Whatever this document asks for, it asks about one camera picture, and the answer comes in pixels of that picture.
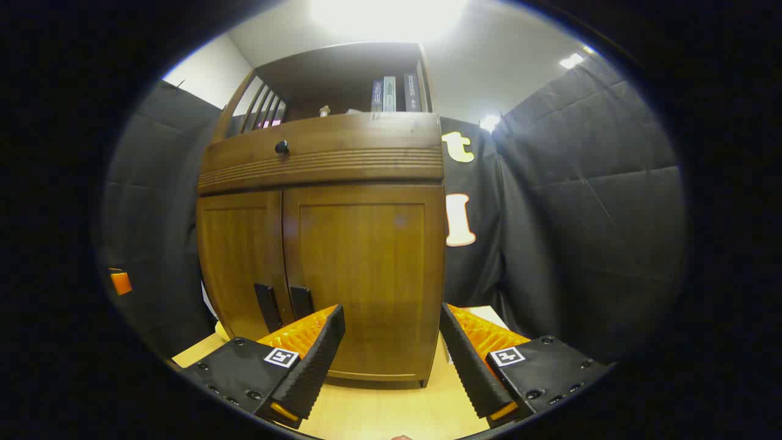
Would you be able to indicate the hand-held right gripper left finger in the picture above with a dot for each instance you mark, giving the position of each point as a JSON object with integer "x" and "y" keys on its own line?
{"x": 317, "y": 366}

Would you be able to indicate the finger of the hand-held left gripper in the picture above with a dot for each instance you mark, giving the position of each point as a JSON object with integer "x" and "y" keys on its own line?
{"x": 121, "y": 283}

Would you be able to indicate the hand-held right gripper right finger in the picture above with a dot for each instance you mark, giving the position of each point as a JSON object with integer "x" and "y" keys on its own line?
{"x": 467, "y": 366}

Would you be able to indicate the wooden shoe cabinet door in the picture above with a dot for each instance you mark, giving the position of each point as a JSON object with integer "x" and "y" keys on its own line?
{"x": 366, "y": 263}
{"x": 238, "y": 263}

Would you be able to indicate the wooden double-door shoe cabinet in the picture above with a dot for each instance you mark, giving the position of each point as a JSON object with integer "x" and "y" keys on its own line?
{"x": 366, "y": 153}

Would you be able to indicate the wooden cabinet drawer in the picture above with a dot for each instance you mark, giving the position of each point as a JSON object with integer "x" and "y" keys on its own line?
{"x": 354, "y": 153}

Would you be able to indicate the black backdrop cloth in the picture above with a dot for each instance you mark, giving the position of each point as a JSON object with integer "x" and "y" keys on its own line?
{"x": 580, "y": 214}

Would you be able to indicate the black round drawer knob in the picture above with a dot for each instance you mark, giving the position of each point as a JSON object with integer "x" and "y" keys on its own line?
{"x": 281, "y": 146}

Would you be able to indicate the dark blue book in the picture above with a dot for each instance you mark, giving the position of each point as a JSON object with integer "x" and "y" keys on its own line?
{"x": 376, "y": 96}

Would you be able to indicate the dark grey book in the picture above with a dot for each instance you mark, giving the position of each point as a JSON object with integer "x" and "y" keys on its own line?
{"x": 412, "y": 93}

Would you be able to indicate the light grey book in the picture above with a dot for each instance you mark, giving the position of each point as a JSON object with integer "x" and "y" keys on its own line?
{"x": 389, "y": 93}

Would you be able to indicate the small ceiling light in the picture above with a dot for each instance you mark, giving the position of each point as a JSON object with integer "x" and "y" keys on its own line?
{"x": 572, "y": 60}

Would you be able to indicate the large ceiling light panel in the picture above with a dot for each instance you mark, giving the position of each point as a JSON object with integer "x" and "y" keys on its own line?
{"x": 391, "y": 15}

